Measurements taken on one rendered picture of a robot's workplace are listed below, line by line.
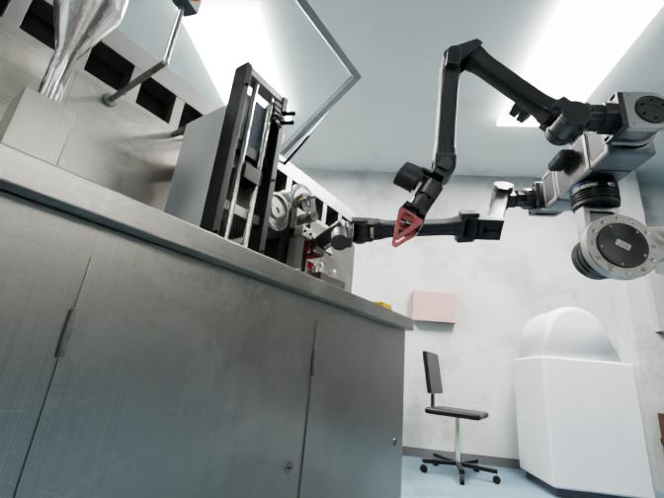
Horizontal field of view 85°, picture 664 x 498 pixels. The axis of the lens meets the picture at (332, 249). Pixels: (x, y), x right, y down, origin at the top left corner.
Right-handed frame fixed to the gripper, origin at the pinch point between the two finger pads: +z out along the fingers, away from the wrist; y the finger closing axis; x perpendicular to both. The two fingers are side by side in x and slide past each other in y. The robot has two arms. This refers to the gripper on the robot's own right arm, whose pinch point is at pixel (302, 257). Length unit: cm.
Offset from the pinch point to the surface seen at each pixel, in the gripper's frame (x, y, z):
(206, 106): 62, -31, 0
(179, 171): 23.5, -41.4, 7.8
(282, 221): 5.5, -14.6, -5.3
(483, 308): 41, 317, -14
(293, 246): -3.1, -11.3, -4.6
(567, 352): -37, 261, -56
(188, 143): 31, -41, 2
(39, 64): 42, -79, 11
